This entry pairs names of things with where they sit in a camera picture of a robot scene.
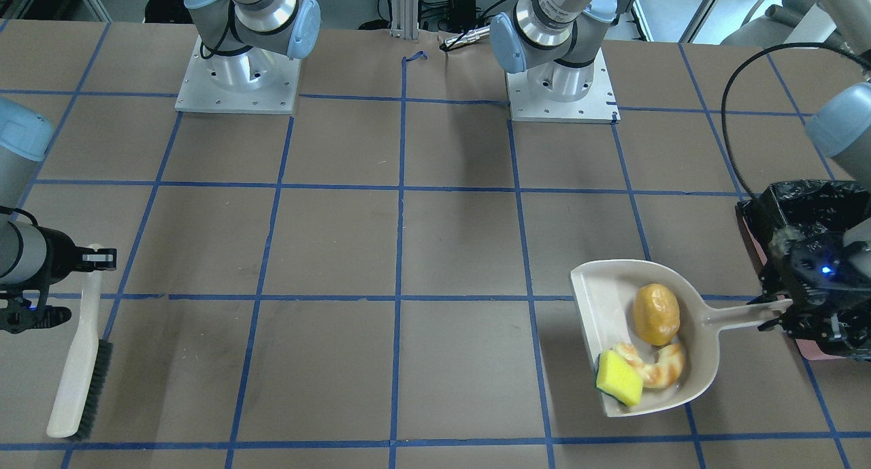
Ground white hand brush black bristles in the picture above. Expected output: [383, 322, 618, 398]
[46, 272, 113, 441]

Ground beige plastic dustpan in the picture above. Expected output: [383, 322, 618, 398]
[570, 259, 794, 418]

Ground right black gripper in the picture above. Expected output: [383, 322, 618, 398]
[1, 227, 117, 334]

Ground bin with black bag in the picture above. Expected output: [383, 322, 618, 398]
[735, 178, 869, 361]

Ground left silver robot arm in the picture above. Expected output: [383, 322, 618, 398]
[489, 0, 869, 361]

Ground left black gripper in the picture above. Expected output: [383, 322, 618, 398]
[747, 227, 870, 354]

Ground aluminium frame post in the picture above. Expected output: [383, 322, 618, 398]
[389, 0, 421, 43]

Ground toy croissant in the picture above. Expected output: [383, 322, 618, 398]
[613, 342, 687, 389]

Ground brown potato bread roll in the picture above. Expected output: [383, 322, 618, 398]
[631, 283, 681, 347]

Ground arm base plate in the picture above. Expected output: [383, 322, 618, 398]
[174, 37, 302, 116]
[505, 49, 621, 125]

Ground yellow sponge piece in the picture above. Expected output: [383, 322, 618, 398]
[595, 349, 644, 407]

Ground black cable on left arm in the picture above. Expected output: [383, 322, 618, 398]
[720, 42, 858, 201]

